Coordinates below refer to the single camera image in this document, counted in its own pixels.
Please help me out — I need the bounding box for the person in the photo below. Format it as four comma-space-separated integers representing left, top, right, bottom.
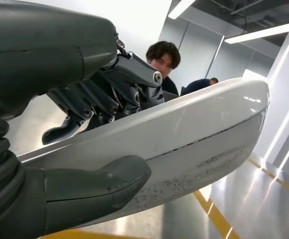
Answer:
180, 77, 219, 97
145, 40, 182, 97

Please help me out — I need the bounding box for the grey laptop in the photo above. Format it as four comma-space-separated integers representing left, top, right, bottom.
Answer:
161, 90, 180, 103

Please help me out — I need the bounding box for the ceiling light strip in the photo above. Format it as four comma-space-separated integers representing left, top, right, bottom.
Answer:
224, 22, 289, 45
167, 0, 197, 20

